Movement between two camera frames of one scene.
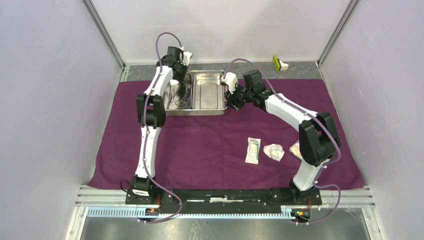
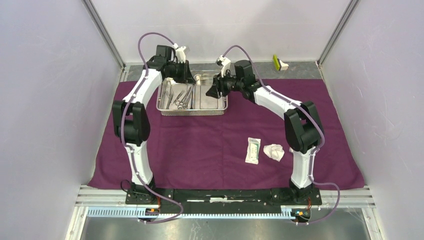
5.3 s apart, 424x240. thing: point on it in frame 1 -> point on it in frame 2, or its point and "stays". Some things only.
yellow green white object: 279,64 stays
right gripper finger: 229,98 -> 213,91
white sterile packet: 253,150 stays
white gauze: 274,151 stays
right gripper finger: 236,106 -> 220,94
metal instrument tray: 201,94 stays
